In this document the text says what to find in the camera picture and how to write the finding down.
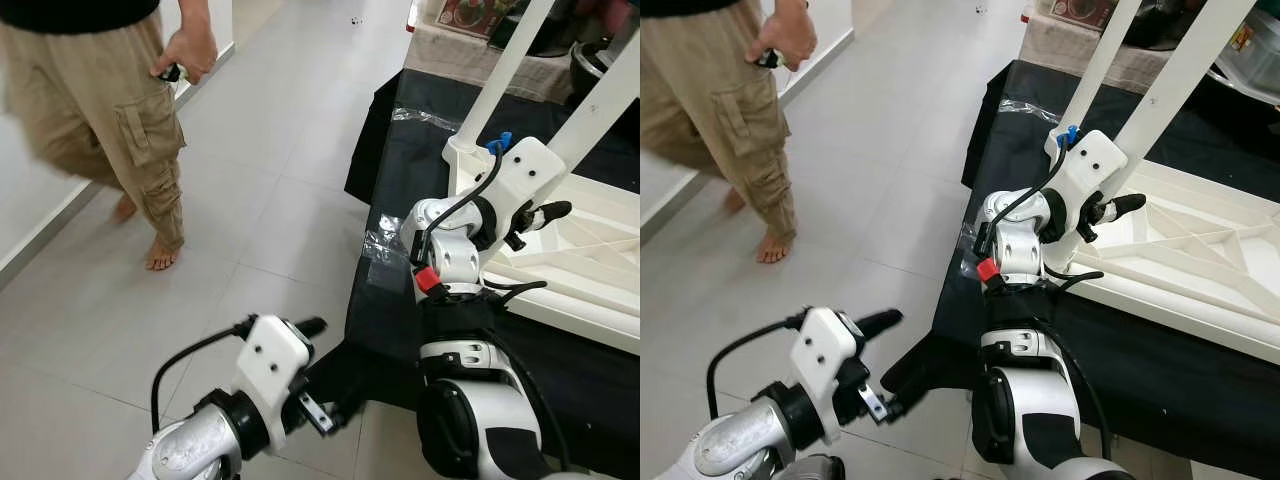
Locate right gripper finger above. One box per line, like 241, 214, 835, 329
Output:
1093, 193, 1149, 225
528, 200, 574, 229

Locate bare person hand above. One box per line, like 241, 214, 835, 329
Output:
748, 10, 819, 73
152, 25, 219, 86

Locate white plastic table top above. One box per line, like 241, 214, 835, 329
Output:
1045, 125, 1280, 366
443, 135, 641, 356

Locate black left robot foot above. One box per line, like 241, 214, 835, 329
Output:
788, 455, 847, 480

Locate crossed clear tape strips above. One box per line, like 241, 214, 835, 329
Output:
362, 215, 411, 291
958, 225, 987, 276

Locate long clear tape strip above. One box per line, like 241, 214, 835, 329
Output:
998, 98, 1061, 123
392, 105, 461, 131

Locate black table cloth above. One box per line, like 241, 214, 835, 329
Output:
345, 68, 641, 480
880, 60, 1280, 480

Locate black wok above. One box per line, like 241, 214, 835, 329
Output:
568, 40, 623, 97

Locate beige bench cover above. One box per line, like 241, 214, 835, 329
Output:
405, 20, 591, 106
1020, 10, 1181, 96

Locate black bag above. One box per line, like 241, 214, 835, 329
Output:
1125, 0, 1201, 49
520, 0, 606, 56

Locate person in khaki trousers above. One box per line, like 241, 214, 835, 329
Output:
0, 0, 191, 273
640, 0, 801, 266

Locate clear plastic storage box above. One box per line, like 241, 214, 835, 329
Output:
1215, 20, 1280, 103

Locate red printed carton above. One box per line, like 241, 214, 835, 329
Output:
1050, 0, 1121, 31
435, 0, 521, 39

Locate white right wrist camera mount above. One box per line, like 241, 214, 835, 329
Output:
480, 137, 568, 236
1045, 130, 1129, 239

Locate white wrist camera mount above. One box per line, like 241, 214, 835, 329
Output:
790, 307, 863, 426
232, 315, 313, 426
1045, 130, 1129, 239
480, 137, 568, 236

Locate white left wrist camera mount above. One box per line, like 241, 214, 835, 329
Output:
232, 315, 313, 426
790, 307, 863, 426

